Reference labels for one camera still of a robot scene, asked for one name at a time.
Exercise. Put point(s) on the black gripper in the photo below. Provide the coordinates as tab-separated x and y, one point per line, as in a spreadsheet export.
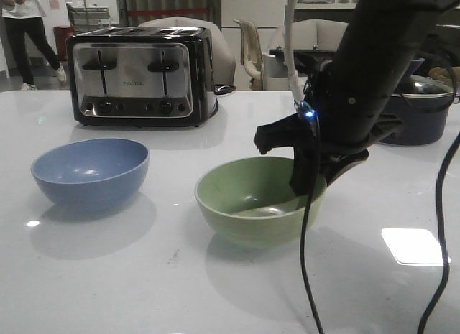
338	118

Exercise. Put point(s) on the green bowl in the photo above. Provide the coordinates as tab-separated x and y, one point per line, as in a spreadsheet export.
250	202

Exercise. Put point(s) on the blue bowl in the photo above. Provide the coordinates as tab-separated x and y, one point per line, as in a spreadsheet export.
92	175

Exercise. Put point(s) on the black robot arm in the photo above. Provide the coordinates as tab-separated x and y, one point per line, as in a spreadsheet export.
378	30

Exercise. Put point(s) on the dark blue cooking pot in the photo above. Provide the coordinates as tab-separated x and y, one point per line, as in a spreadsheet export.
423	117

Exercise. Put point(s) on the cream office chair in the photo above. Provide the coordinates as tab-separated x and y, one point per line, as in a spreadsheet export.
251	54

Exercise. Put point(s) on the glass pot lid blue knob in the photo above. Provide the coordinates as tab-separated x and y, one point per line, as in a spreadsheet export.
416	86

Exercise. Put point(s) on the beige armchair right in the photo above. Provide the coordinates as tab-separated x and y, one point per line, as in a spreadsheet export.
315	36

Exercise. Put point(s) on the beige armchair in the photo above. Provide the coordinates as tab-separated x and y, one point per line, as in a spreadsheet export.
315	36
224	63

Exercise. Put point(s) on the beige armchair left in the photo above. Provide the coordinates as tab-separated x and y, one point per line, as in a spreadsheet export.
224	63

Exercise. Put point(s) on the brown woven basket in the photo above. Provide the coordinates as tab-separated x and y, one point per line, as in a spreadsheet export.
440	74

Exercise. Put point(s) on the white cabinet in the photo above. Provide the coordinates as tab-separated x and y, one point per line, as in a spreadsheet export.
266	15

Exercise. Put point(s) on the black and chrome toaster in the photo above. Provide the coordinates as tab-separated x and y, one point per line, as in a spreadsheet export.
142	76

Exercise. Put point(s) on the metal cart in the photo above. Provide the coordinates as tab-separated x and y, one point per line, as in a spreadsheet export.
88	17

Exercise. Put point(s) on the red trash bin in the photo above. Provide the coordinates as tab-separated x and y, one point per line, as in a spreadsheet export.
61	34

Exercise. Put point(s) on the person in white shirt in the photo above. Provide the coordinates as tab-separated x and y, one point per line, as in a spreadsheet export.
24	18

